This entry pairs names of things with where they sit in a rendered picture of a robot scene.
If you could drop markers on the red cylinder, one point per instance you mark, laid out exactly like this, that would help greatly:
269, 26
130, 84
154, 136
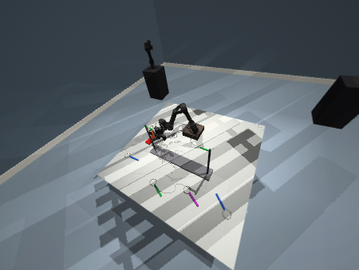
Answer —
148, 141

